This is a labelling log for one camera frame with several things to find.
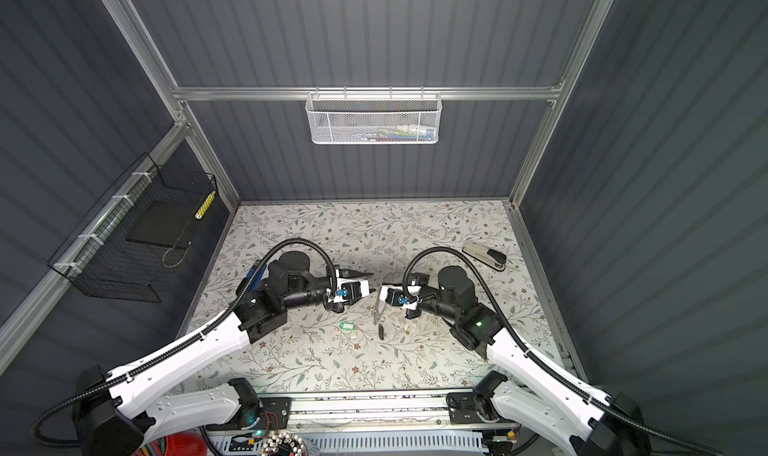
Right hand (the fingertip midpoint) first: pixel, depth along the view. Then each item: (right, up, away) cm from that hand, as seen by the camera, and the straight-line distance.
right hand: (392, 280), depth 71 cm
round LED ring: (-20, -28, -16) cm, 38 cm away
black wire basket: (-64, +6, -7) cm, 65 cm away
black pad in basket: (-57, +14, +3) cm, 59 cm away
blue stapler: (-43, -3, +23) cm, 49 cm away
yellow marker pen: (-51, +19, +10) cm, 56 cm away
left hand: (-5, +2, -3) cm, 6 cm away
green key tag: (-13, -17, +17) cm, 27 cm away
